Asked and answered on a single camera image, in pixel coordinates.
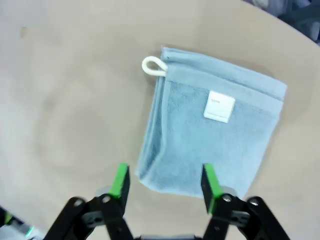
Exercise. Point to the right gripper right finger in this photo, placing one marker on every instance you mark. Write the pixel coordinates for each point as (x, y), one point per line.
(232, 217)

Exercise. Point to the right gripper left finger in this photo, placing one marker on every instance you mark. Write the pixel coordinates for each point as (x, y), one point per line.
(100, 217)

